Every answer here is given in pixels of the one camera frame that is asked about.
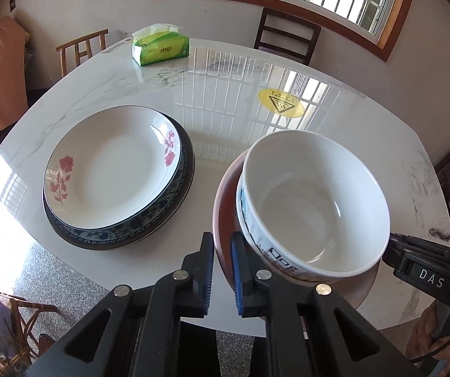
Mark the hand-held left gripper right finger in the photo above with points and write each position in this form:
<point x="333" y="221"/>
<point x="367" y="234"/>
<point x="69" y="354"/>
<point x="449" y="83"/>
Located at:
<point x="237" y="279"/>

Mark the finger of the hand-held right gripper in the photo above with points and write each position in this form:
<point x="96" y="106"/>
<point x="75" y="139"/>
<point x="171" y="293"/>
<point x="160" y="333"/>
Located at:
<point x="401" y="249"/>

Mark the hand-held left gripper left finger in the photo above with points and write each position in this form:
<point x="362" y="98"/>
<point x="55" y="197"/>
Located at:
<point x="207" y="275"/>

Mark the pink bowl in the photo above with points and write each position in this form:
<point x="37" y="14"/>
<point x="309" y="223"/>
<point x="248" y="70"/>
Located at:
<point x="225" y="204"/>

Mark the blue patterned plate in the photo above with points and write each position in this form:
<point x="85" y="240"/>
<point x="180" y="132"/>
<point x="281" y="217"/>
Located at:
<point x="130" y="236"/>

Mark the white bowl with blue stripe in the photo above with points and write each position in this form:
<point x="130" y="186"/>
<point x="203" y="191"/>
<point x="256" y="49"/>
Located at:
<point x="319" y="204"/>

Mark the white plate with pink roses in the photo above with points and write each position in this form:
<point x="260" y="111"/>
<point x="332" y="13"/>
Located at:
<point x="114" y="169"/>

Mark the person's right hand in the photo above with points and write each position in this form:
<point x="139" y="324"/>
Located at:
<point x="425" y="330"/>

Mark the dark wooden furniture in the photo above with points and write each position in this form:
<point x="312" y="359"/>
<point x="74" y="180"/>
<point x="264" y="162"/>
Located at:
<point x="449" y="180"/>

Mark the yellow round sticker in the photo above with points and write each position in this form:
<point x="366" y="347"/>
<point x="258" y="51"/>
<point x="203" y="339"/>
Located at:
<point x="282" y="103"/>

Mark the rattan chair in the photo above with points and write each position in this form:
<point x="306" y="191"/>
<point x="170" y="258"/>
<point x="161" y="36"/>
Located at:
<point x="8" y="318"/>

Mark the green tissue pack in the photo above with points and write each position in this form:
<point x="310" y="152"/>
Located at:
<point x="162" y="49"/>

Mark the dark wooden chair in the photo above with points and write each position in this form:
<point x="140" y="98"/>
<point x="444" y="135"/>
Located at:
<point x="264" y="35"/>

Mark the light wooden chair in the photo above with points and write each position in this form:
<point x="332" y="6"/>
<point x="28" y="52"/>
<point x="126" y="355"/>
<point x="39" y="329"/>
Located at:
<point x="67" y="53"/>

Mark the black wall switch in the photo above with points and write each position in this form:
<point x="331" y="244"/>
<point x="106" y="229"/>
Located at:
<point x="13" y="4"/>

